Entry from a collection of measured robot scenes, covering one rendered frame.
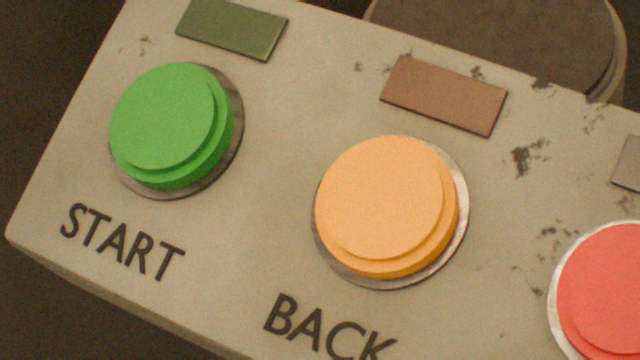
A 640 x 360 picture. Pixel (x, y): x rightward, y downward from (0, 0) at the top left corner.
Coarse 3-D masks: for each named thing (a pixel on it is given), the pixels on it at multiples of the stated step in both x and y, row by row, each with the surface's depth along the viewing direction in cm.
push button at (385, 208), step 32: (352, 160) 33; (384, 160) 33; (416, 160) 33; (320, 192) 34; (352, 192) 33; (384, 192) 33; (416, 192) 33; (448, 192) 33; (320, 224) 33; (352, 224) 33; (384, 224) 32; (416, 224) 32; (448, 224) 32; (352, 256) 33; (384, 256) 32; (416, 256) 32
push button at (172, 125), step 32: (192, 64) 36; (128, 96) 36; (160, 96) 36; (192, 96) 36; (224, 96) 36; (128, 128) 36; (160, 128) 36; (192, 128) 35; (224, 128) 35; (128, 160) 36; (160, 160) 35; (192, 160) 35
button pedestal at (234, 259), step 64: (128, 0) 39; (256, 0) 38; (128, 64) 38; (256, 64) 37; (320, 64) 36; (384, 64) 35; (448, 64) 35; (64, 128) 38; (256, 128) 36; (320, 128) 35; (384, 128) 35; (448, 128) 34; (512, 128) 34; (576, 128) 33; (64, 192) 37; (128, 192) 36; (192, 192) 36; (256, 192) 35; (512, 192) 33; (576, 192) 32; (64, 256) 36; (128, 256) 35; (192, 256) 35; (256, 256) 34; (320, 256) 34; (448, 256) 33; (512, 256) 32; (192, 320) 34; (256, 320) 34; (320, 320) 33; (384, 320) 33; (448, 320) 32; (512, 320) 32
